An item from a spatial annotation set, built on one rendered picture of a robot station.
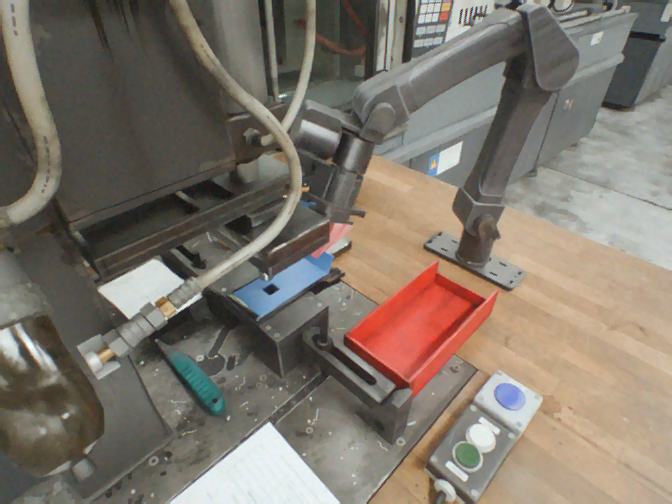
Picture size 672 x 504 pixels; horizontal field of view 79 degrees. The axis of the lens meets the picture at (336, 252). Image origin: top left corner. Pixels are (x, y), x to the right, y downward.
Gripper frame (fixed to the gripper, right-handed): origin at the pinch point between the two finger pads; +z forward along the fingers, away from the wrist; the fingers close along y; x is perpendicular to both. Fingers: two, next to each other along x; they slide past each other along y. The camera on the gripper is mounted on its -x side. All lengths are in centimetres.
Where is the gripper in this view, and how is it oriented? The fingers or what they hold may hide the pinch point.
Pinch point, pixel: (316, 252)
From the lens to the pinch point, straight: 68.0
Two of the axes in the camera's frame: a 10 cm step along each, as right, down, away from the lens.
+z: -3.4, 9.0, 2.5
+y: -6.1, -0.1, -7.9
